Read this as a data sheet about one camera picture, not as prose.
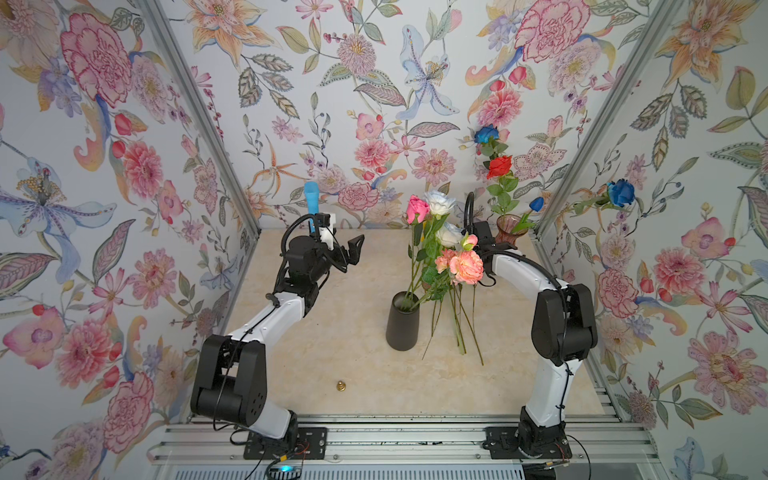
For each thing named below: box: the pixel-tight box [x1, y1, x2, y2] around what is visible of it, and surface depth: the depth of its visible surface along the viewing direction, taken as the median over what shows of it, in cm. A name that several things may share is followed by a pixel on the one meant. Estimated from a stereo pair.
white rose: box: [424, 190, 456, 216], surface depth 65 cm
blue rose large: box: [606, 178, 635, 207], surface depth 72 cm
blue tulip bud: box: [529, 196, 545, 212], surface depth 90 cm
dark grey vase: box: [386, 291, 420, 351], surface depth 90 cm
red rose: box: [486, 155, 512, 179], surface depth 88 cm
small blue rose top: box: [474, 124, 499, 143], surface depth 91 cm
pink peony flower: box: [449, 250, 485, 285], surface depth 59 cm
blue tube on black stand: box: [304, 181, 320, 233], surface depth 95 cm
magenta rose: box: [406, 194, 430, 225], surface depth 64 cm
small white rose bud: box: [436, 222, 463, 250], surface depth 68 cm
